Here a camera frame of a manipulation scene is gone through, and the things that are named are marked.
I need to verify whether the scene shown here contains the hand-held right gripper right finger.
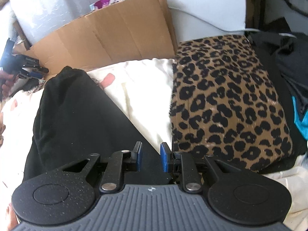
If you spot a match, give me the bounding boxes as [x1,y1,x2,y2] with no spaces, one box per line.
[160,142,229,193]

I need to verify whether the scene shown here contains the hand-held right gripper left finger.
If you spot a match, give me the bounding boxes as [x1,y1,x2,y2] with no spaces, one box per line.
[61,141,143,193]

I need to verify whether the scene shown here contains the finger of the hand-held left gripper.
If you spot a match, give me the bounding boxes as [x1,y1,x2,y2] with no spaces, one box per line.
[24,56,40,67]
[23,66,49,79]

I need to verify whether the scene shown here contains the black patterned drawstring shorts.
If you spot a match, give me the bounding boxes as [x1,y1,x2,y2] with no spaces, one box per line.
[23,66,174,186]

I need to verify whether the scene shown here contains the person's left hand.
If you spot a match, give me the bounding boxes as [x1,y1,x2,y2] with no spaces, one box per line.
[0,73,15,99]

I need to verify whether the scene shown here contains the grey wrapped mattress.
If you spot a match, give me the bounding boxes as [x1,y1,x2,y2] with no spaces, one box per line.
[6,0,113,46]

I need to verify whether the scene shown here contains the cream bear print blanket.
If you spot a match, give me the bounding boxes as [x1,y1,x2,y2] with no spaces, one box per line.
[0,58,308,231]

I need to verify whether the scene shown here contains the folded brown cardboard sheet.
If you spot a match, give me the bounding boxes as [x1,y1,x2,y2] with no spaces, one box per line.
[12,0,178,75]

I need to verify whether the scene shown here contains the leopard print cloth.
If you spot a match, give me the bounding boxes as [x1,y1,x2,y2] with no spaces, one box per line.
[170,35,294,172]

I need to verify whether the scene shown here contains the purple white packet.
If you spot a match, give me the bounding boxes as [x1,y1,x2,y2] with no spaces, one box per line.
[90,0,140,11]

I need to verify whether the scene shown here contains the teal cloth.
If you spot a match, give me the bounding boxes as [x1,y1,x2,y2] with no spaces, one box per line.
[292,96,308,140]

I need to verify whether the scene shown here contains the black garment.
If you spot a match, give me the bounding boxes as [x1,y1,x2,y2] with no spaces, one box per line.
[248,31,308,154]

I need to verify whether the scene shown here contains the white cable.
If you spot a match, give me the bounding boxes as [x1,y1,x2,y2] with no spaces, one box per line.
[168,7,261,33]

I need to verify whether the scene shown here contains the grey bag with black handle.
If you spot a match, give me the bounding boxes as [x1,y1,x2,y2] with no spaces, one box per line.
[245,0,308,36]

